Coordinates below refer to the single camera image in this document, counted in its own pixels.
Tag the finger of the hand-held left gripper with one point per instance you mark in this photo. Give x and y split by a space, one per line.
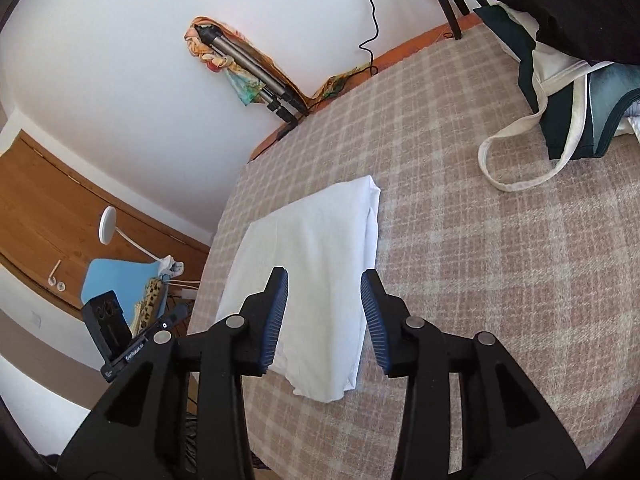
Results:
175 317

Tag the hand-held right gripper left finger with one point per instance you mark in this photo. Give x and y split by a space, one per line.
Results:
276 320

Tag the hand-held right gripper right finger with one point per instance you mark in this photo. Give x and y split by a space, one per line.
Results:
375 320

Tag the white t-shirt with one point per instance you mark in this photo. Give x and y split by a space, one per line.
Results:
320 240

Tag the leopard print cloth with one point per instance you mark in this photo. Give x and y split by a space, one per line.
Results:
150 300

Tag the light blue board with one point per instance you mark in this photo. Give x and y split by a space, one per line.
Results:
115 275

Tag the white desk lamp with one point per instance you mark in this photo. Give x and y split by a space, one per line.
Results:
106 225

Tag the folded silver tripod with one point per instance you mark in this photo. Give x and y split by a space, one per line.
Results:
245 62

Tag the white and green tote bag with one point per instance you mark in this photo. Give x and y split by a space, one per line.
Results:
555 75

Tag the white floral garment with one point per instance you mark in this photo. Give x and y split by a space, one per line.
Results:
633 120

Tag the black folded garment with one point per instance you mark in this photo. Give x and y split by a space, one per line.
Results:
590 10

